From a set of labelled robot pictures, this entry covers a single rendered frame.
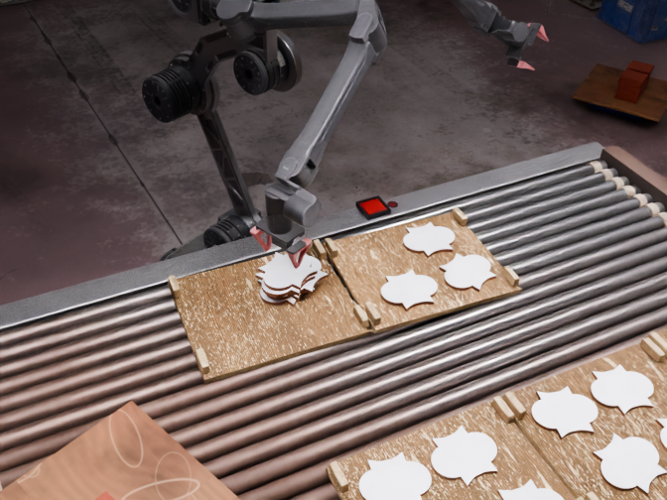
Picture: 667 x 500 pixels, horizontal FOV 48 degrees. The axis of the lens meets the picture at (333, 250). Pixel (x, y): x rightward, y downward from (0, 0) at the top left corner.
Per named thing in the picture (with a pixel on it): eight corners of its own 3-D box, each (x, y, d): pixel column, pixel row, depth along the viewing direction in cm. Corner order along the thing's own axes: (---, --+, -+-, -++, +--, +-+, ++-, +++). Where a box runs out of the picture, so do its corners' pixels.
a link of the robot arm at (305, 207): (302, 172, 177) (287, 155, 169) (340, 190, 171) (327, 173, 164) (274, 214, 175) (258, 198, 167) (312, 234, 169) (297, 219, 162)
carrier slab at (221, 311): (168, 285, 193) (167, 281, 192) (317, 248, 206) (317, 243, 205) (204, 384, 169) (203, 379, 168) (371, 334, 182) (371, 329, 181)
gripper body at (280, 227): (274, 217, 181) (272, 192, 176) (306, 234, 176) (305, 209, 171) (255, 230, 177) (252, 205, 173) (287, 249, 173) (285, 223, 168)
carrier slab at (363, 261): (322, 247, 206) (322, 243, 205) (454, 215, 219) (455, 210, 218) (375, 334, 182) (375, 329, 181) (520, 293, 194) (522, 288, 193)
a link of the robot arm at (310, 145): (371, 39, 185) (357, 10, 176) (391, 43, 182) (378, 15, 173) (289, 189, 177) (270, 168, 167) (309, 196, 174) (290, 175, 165)
